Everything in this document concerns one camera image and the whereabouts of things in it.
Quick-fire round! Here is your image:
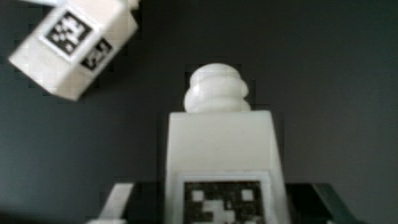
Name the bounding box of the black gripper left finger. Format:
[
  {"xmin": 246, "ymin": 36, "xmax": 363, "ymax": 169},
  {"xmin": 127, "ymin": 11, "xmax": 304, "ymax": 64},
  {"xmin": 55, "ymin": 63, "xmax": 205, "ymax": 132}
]
[{"xmin": 87, "ymin": 182, "xmax": 162, "ymax": 224}]

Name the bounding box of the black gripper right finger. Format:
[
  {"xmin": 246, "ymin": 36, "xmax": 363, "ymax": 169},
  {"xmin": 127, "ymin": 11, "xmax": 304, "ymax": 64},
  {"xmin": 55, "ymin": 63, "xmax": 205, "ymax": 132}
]
[{"xmin": 286, "ymin": 183, "xmax": 359, "ymax": 224}]

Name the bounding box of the white table leg with tag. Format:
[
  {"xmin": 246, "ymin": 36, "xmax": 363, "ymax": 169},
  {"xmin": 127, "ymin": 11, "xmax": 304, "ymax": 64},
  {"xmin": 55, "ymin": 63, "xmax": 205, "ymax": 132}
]
[
  {"xmin": 164, "ymin": 63, "xmax": 292, "ymax": 224},
  {"xmin": 9, "ymin": 0, "xmax": 141, "ymax": 101}
]

